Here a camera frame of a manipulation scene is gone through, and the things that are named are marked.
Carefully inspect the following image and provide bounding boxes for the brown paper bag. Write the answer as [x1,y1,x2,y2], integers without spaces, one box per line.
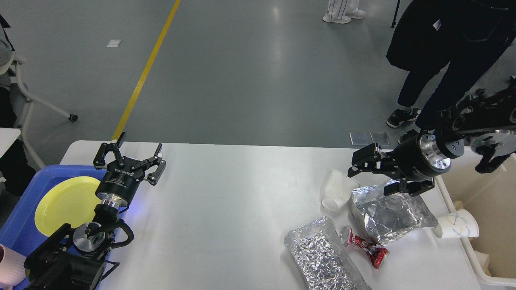
[474,250,492,277]

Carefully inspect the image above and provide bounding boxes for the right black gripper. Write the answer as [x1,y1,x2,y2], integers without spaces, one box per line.
[347,133,452,197]

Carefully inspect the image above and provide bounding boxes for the pink cup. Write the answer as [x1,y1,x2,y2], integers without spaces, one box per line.
[0,244,27,290]

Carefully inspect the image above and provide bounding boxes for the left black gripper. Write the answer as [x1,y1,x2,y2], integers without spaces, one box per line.
[92,131,166,207]

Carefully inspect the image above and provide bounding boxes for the person in white trousers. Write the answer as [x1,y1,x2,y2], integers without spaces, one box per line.
[323,0,366,24]

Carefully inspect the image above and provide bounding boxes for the white side table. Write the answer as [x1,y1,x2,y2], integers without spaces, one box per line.
[0,127,21,157]

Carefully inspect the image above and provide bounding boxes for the black tripod leg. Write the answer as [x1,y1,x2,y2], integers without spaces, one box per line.
[391,0,401,28]

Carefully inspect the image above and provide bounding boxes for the floor socket plate left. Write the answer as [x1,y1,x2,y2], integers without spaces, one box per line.
[350,132,372,146]

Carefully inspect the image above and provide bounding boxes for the floor socket plate right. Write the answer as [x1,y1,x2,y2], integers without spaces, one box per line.
[370,132,390,146]

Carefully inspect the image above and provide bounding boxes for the seated person at left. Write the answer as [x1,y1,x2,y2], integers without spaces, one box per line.
[0,16,36,197]

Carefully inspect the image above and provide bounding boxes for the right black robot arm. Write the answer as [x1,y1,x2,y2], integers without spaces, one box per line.
[347,77,516,196]

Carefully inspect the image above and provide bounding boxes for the floor socket plate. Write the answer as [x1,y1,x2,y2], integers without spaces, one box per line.
[370,132,390,146]
[350,132,372,146]

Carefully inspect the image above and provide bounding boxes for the crushed red soda can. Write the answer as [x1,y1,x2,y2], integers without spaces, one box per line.
[340,226,389,269]

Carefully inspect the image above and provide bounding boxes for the beige plastic bin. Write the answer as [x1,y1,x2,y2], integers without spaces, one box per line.
[435,147,516,288]

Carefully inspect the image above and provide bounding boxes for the office chair left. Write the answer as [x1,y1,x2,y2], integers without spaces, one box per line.
[1,51,79,169]

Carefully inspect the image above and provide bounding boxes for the silver foil bag front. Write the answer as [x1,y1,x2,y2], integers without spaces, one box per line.
[283,217,371,290]

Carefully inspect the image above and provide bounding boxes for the white paper cup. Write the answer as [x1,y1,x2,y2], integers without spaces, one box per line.
[320,170,361,212]
[433,209,480,238]

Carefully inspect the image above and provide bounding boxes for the silver foil bag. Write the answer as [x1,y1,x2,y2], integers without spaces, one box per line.
[351,179,438,246]
[283,217,371,290]

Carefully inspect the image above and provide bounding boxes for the yellow plastic plate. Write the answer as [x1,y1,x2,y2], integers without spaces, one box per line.
[34,176,101,237]

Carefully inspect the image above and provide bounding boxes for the person with black sneakers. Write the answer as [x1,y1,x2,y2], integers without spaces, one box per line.
[386,0,515,143]

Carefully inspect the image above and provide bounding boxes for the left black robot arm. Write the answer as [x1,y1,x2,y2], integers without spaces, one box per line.
[24,132,166,290]

